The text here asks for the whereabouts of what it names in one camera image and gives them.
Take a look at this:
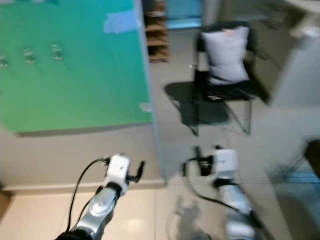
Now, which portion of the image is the brown wooden furniture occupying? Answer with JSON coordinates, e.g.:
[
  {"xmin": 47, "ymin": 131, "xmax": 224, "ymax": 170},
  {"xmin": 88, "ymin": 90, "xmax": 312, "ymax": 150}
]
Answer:
[{"xmin": 0, "ymin": 189, "xmax": 14, "ymax": 219}]

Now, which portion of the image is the brown wooden shelf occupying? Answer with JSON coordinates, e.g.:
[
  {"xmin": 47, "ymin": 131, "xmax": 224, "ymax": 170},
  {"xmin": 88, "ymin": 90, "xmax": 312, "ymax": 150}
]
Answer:
[{"xmin": 143, "ymin": 0, "xmax": 171, "ymax": 64}]

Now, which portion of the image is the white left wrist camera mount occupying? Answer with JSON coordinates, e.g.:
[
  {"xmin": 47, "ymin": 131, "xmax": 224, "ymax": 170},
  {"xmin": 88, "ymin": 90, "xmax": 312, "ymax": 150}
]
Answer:
[{"xmin": 105, "ymin": 154, "xmax": 132, "ymax": 188}]

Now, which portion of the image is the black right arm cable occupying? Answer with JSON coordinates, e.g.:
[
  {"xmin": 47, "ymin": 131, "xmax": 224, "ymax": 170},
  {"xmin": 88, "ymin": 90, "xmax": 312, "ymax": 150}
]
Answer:
[{"xmin": 182, "ymin": 172, "xmax": 273, "ymax": 240}]

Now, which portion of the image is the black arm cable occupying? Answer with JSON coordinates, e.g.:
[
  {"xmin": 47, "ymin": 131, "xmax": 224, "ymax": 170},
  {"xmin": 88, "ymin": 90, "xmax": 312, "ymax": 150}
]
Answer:
[
  {"xmin": 182, "ymin": 172, "xmax": 273, "ymax": 240},
  {"xmin": 66, "ymin": 157, "xmax": 111, "ymax": 235}
]

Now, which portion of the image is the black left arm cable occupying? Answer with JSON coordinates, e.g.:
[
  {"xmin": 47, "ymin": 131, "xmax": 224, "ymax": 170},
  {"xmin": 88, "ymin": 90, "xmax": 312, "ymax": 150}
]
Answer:
[{"xmin": 66, "ymin": 157, "xmax": 111, "ymax": 235}]

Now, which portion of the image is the green wall board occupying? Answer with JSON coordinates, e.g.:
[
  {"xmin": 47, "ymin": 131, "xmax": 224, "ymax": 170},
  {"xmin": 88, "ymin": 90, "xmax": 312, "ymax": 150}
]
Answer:
[{"xmin": 0, "ymin": 0, "xmax": 155, "ymax": 135}]

